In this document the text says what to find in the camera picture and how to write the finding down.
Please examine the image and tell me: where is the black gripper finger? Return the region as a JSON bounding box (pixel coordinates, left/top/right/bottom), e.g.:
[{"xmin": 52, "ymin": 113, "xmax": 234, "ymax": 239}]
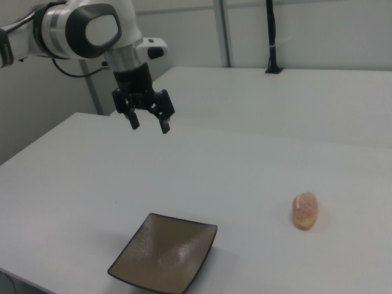
[
  {"xmin": 148, "ymin": 89, "xmax": 176, "ymax": 135},
  {"xmin": 111, "ymin": 88, "xmax": 141, "ymax": 130}
]

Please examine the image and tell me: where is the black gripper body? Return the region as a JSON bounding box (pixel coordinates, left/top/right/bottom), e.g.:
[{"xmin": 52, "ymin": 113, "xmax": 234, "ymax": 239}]
[{"xmin": 112, "ymin": 62, "xmax": 157, "ymax": 111}]

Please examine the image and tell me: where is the orange sugared bread roll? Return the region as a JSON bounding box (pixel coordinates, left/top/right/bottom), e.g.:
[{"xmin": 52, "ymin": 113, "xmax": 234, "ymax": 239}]
[{"xmin": 290, "ymin": 190, "xmax": 320, "ymax": 232}]

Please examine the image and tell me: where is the brown square ceramic plate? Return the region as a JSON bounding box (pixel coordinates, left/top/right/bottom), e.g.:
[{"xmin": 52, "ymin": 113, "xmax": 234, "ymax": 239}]
[{"xmin": 107, "ymin": 212, "xmax": 219, "ymax": 294}]

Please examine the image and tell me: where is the grey aluminium frame post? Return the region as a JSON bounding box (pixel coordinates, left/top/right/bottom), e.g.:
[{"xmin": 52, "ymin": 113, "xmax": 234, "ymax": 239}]
[
  {"xmin": 80, "ymin": 60, "xmax": 104, "ymax": 116},
  {"xmin": 213, "ymin": 0, "xmax": 233, "ymax": 69}
]

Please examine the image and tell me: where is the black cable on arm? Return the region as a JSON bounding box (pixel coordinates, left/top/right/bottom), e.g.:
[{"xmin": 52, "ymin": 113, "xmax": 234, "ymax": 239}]
[{"xmin": 51, "ymin": 57, "xmax": 108, "ymax": 79}]

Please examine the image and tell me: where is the white cable tie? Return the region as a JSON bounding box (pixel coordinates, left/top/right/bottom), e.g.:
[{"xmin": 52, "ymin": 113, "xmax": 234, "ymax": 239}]
[{"xmin": 268, "ymin": 37, "xmax": 292, "ymax": 49}]

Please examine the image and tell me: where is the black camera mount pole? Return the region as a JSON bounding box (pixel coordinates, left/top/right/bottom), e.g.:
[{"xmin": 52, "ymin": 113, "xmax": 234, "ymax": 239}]
[{"xmin": 264, "ymin": 0, "xmax": 284, "ymax": 75}]

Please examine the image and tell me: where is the thin black floor cable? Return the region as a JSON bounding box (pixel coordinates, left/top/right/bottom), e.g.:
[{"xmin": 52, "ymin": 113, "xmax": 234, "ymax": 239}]
[{"xmin": 0, "ymin": 270, "xmax": 18, "ymax": 294}]

